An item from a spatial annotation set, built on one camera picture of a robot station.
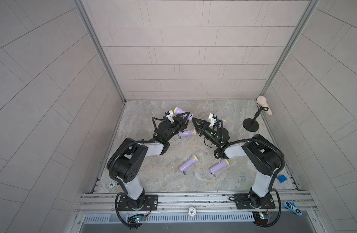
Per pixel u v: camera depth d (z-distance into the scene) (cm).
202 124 76
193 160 82
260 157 49
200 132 76
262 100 79
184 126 77
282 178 78
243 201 71
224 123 98
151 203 71
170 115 80
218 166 81
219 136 67
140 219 65
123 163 47
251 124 100
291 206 69
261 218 68
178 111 81
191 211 64
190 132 94
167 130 66
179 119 74
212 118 80
